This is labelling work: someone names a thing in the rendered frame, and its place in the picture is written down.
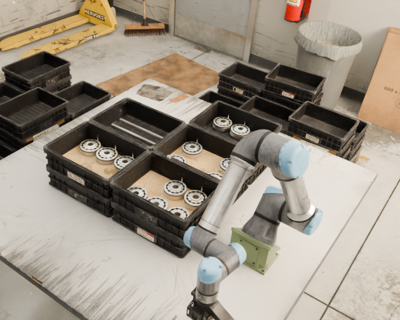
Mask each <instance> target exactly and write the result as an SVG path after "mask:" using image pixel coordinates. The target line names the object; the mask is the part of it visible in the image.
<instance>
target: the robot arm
mask: <svg viewBox="0 0 400 320"><path fill-rule="evenodd" d="M230 158H231V161H230V163H229V165H228V167H227V169H226V170H225V173H224V174H223V177H222V179H221V181H220V183H219V184H218V186H217V188H216V190H215V192H214V194H213V196H212V198H211V200H210V202H209V204H208V206H207V207H206V209H205V211H204V213H203V215H202V217H201V219H200V221H199V223H198V225H197V227H195V226H192V227H190V228H189V229H188V230H187V231H186V233H185V235H184V237H183V241H184V243H185V245H186V246H188V247H189V248H190V249H191V250H192V251H195V252H196V253H198V254H200V255H201V256H203V257H204V259H202V260H201V261H200V263H199V267H198V270H197V284H196V287H195V288H194V290H192V291H191V295H192V296H193V299H192V301H191V302H190V304H188V306H187V314H186V316H188V317H189V318H191V319H192V320H212V319H213V318H214V320H235V319H234V318H233V317H232V316H231V315H230V314H229V313H228V312H227V310H226V309H225V308H224V307H223V306H222V304H221V303H220V302H219V301H218V300H217V298H218V292H219V288H220V283H221V282H222V281H223V280H224V279H225V278H226V277H227V276H228V275H229V274H231V273H232V272H233V271H234V270H236V269H237V268H238V267H239V266H240V265H241V264H242V263H243V262H244V261H245V260H246V252H245V250H244V248H243V247H242V246H241V245H240V244H239V243H231V244H229V245H226V244H224V243H223V242H221V241H219V240H217V239H216V236H217V234H218V231H219V230H220V228H221V226H222V224H223V222H224V220H225V218H226V216H227V214H228V212H229V210H230V208H231V206H232V205H233V203H234V201H235V199H236V197H237V195H238V193H239V191H240V189H241V187H242V185H243V183H244V181H245V180H246V177H247V176H248V173H249V172H250V170H252V169H254V168H255V166H256V165H257V163H260V164H262V165H264V166H266V167H269V168H270V170H271V172H272V175H273V176H274V178H275V179H276V180H279V183H280V185H281V188H279V187H275V186H272V185H270V186H268V187H267V188H266V189H265V191H264V193H263V194H262V197H261V199H260V201H259V204H258V206H257V208H256V210H255V212H254V214H253V216H252V217H251V218H250V219H249V220H248V221H247V222H246V223H245V224H244V225H243V228H242V229H241V231H242V232H244V233H245V234H247V235H248V236H250V237H252V238H253V239H256V240H257V241H260V242H262V243H264V244H267V245H269V246H275V243H276V239H277V230H278V227H279V225H280V223H281V222H282V223H283V224H285V225H287V226H289V227H291V228H293V229H295V230H297V231H299V232H301V233H302V234H305V235H307V236H310V235H312V234H313V233H314V232H315V231H316V229H317V228H318V227H319V224H320V223H321V220H322V218H323V211H322V210H320V208H316V207H315V204H314V202H313V200H312V199H311V198H310V197H309V196H308V193H307V189H306V186H305V181H304V179H303V174H304V173H305V172H306V170H307V168H308V165H309V159H310V153H309V150H308V148H307V147H306V146H305V145H304V144H302V143H300V142H298V141H296V140H292V139H289V138H286V137H284V136H282V135H279V134H277V133H274V132H272V131H269V130H256V131H253V132H251V133H249V134H248V135H246V136H245V137H244V138H242V139H241V140H240V141H239V142H238V144H237V145H236V146H235V147H234V149H233V151H232V153H231V155H230ZM192 302H193V303H192ZM188 310H189V313H188Z"/></svg>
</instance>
